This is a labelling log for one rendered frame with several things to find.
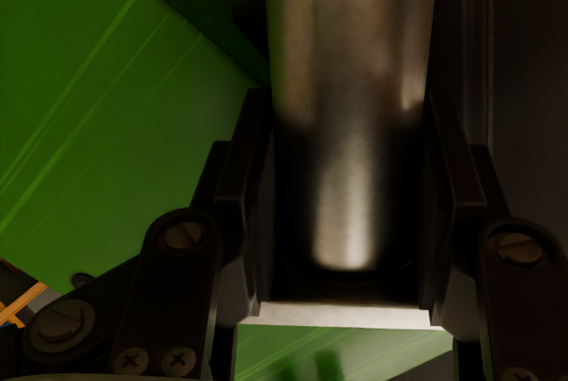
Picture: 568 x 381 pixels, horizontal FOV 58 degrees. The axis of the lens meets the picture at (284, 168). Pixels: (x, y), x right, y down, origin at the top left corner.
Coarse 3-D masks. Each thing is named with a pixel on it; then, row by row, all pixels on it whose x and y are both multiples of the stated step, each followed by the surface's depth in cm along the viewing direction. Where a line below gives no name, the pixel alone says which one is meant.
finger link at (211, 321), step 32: (160, 224) 8; (192, 224) 8; (160, 256) 8; (192, 256) 8; (160, 288) 7; (192, 288) 7; (128, 320) 7; (160, 320) 7; (192, 320) 7; (128, 352) 6; (160, 352) 7; (192, 352) 6; (224, 352) 9
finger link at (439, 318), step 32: (448, 96) 11; (448, 128) 10; (448, 160) 9; (480, 160) 10; (416, 192) 11; (448, 192) 8; (480, 192) 8; (416, 224) 11; (448, 224) 8; (480, 224) 8; (416, 256) 11; (448, 256) 8; (448, 288) 8; (448, 320) 9; (480, 352) 8
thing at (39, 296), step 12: (12, 264) 570; (36, 288) 532; (48, 288) 549; (24, 300) 515; (36, 300) 531; (48, 300) 541; (0, 312) 498; (12, 312) 501; (24, 312) 525; (36, 312) 523; (0, 324) 490; (24, 324) 505
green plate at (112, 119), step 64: (0, 0) 12; (64, 0) 12; (128, 0) 12; (192, 0) 13; (0, 64) 13; (64, 64) 13; (128, 64) 13; (192, 64) 13; (256, 64) 13; (0, 128) 14; (64, 128) 14; (128, 128) 14; (192, 128) 14; (0, 192) 16; (64, 192) 15; (128, 192) 15; (192, 192) 15; (0, 256) 17; (64, 256) 17; (128, 256) 17
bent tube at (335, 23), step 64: (320, 0) 8; (384, 0) 8; (320, 64) 8; (384, 64) 8; (320, 128) 9; (384, 128) 9; (320, 192) 10; (384, 192) 10; (320, 256) 11; (384, 256) 11; (256, 320) 11; (320, 320) 11; (384, 320) 11
